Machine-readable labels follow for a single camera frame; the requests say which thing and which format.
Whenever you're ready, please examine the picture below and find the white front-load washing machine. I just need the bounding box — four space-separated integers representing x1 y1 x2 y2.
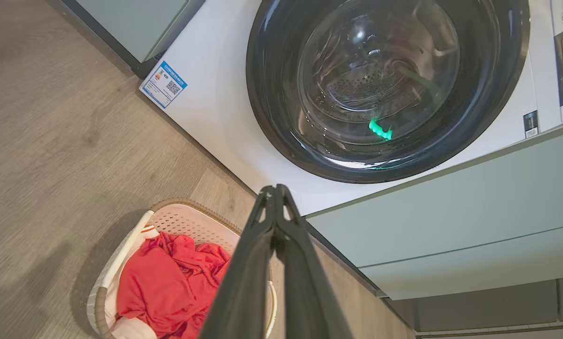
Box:
139 0 563 218

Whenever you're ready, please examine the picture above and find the pale green cabinet door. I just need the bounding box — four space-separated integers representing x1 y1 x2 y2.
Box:
359 223 563 301
305 120 563 268
46 0 206 80

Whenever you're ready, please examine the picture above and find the black round washer door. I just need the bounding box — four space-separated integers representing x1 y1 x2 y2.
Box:
246 0 531 184

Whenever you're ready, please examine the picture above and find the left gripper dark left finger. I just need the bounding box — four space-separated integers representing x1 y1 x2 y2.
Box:
199 185 282 339

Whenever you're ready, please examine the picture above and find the white brown-rimmed laundry basket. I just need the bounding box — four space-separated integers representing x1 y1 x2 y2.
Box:
86 198 279 339

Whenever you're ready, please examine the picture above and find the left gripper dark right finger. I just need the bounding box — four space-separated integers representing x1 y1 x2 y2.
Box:
273 184 354 339

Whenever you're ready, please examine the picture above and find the small black white sticker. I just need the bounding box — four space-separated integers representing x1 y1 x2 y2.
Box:
523 110 539 139

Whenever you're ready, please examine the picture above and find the red shirt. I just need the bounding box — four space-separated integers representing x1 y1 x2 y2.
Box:
116 232 233 339

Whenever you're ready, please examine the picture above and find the blue energy label sticker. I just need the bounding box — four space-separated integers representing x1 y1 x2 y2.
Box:
140 60 188 109

